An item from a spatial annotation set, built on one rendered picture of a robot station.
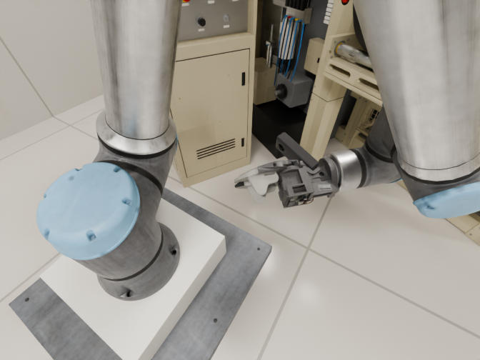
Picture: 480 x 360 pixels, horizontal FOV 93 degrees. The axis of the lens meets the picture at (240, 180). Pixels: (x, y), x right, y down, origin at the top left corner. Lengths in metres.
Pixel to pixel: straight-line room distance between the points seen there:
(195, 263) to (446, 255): 1.49
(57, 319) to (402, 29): 0.82
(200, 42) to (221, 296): 1.07
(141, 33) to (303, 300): 1.23
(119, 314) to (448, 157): 0.63
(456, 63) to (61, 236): 0.48
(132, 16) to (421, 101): 0.32
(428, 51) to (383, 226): 1.52
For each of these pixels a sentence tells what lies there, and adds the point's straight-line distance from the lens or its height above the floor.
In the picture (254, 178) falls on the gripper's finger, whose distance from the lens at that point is 0.48.
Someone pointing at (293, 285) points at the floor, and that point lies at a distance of 1.33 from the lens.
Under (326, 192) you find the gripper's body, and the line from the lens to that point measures 0.50.
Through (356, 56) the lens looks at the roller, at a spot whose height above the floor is 0.90.
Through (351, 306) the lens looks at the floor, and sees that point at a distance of 1.38.
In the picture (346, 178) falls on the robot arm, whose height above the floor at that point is 0.90.
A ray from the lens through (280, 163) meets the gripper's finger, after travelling 0.47.
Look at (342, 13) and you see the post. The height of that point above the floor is 1.01.
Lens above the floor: 1.23
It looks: 47 degrees down
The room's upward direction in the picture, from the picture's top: straight up
